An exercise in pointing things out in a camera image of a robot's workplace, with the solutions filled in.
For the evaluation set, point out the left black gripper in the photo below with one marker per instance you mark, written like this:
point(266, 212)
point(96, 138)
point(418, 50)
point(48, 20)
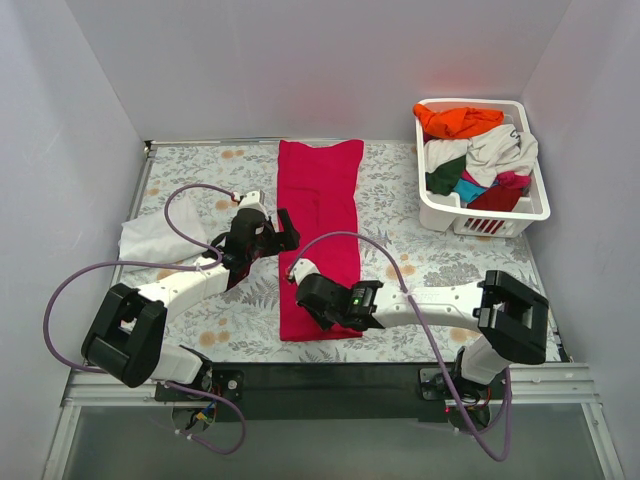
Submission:
point(282, 239)

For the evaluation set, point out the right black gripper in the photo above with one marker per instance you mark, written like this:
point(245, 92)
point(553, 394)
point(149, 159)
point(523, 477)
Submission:
point(310, 304)

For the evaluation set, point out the magenta t shirt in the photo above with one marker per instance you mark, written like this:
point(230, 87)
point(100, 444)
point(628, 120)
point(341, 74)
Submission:
point(316, 185)

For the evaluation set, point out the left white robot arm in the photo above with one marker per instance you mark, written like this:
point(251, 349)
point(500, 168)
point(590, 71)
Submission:
point(126, 338)

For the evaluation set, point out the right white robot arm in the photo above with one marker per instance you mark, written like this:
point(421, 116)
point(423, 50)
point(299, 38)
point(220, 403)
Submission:
point(510, 318)

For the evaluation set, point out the floral table mat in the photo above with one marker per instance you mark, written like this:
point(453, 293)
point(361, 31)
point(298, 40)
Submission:
point(243, 324)

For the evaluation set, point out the folded white t shirt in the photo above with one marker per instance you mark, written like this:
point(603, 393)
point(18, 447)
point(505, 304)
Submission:
point(150, 239)

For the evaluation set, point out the white laundry basket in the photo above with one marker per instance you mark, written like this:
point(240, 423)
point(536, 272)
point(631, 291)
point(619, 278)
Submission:
point(440, 213)

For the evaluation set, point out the dark green t shirt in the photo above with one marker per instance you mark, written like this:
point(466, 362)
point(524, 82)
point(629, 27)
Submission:
point(443, 180)

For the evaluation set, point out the teal t shirt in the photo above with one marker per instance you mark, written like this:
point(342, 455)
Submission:
point(468, 191)

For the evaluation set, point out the dark red t shirt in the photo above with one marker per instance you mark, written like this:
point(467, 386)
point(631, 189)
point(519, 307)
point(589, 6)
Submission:
point(498, 198)

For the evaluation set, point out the orange t shirt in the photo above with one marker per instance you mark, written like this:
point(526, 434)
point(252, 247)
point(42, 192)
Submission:
point(457, 123)

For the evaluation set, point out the pink garment in basket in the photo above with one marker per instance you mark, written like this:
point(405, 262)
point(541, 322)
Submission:
point(513, 181)

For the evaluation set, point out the white grey t shirt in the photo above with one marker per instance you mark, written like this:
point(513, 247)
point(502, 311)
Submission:
point(501, 149)

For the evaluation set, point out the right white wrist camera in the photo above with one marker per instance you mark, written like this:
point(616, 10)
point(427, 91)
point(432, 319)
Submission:
point(300, 270)

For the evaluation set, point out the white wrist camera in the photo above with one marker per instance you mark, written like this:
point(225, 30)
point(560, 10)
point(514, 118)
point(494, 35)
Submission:
point(251, 200)
point(300, 270)

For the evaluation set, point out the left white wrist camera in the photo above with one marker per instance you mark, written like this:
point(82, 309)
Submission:
point(251, 200)

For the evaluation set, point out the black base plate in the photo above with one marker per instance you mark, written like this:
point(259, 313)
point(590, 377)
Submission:
point(334, 391)

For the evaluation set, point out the aluminium frame rail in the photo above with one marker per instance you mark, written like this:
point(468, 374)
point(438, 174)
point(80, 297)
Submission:
point(337, 421)

